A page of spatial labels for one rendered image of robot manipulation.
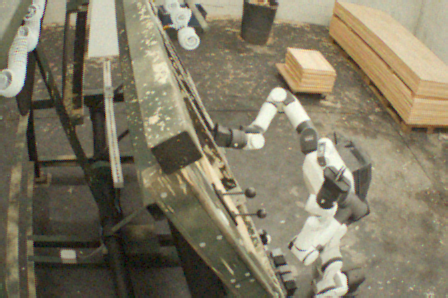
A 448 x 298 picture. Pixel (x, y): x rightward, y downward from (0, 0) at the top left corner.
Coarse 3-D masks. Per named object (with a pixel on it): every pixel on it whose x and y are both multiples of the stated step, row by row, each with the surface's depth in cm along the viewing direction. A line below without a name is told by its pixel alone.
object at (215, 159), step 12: (168, 24) 177; (180, 24) 177; (180, 84) 194; (192, 108) 202; (192, 120) 206; (204, 132) 212; (204, 144) 216; (216, 156) 222; (228, 168) 234; (228, 180) 233; (228, 192) 238
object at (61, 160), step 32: (32, 96) 317; (96, 96) 330; (32, 128) 336; (96, 128) 311; (32, 160) 355; (64, 160) 365; (96, 160) 285; (128, 160) 383; (32, 192) 321; (32, 224) 295; (128, 256) 285; (160, 256) 292; (192, 256) 260; (32, 288) 249; (128, 288) 211; (192, 288) 268; (224, 288) 208
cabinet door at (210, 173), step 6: (204, 156) 206; (204, 162) 203; (204, 168) 200; (210, 168) 209; (210, 174) 197; (210, 180) 195; (216, 180) 210; (222, 186) 219; (228, 198) 222; (228, 204) 211; (234, 210) 227; (240, 216) 237; (240, 222) 224; (240, 228) 210; (246, 234) 222; (252, 246) 219
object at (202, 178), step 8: (192, 168) 146; (200, 176) 149; (208, 184) 152; (208, 192) 154; (216, 200) 157; (216, 208) 160; (232, 224) 167; (232, 232) 170; (240, 232) 173; (248, 248) 178; (248, 256) 182; (256, 256) 187; (256, 264) 187; (264, 272) 193; (272, 280) 201
